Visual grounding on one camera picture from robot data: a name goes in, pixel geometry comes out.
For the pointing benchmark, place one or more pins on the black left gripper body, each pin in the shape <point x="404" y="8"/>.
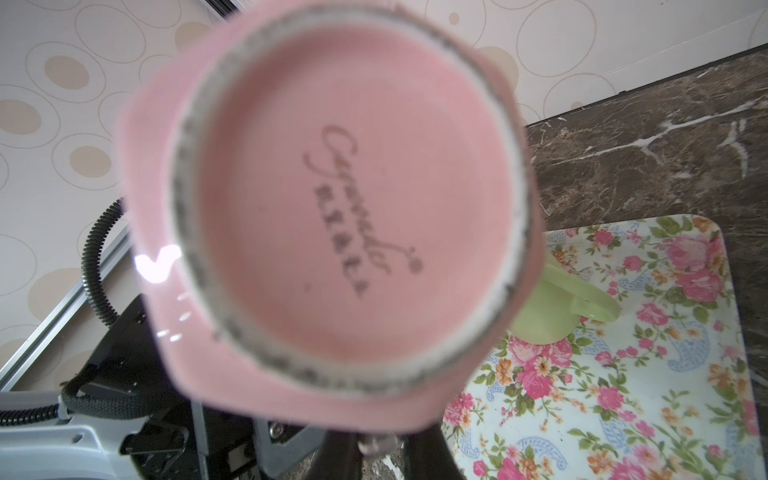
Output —
<point x="124" y="379"/>

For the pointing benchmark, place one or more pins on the light green mug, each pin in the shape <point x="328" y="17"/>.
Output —
<point x="557" y="304"/>

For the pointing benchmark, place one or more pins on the floral rectangular tray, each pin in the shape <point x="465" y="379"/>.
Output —
<point x="663" y="392"/>

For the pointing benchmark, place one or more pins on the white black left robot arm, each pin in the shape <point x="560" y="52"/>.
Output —
<point x="45" y="437"/>

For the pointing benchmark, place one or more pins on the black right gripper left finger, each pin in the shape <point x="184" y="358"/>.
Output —
<point x="338" y="458"/>

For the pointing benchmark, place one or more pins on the pink mug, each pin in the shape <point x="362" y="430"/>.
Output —
<point x="333" y="213"/>

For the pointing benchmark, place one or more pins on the slanted left aluminium rail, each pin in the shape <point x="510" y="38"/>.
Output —
<point x="61" y="315"/>

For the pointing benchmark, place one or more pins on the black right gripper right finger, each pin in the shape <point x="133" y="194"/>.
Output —
<point x="426" y="456"/>

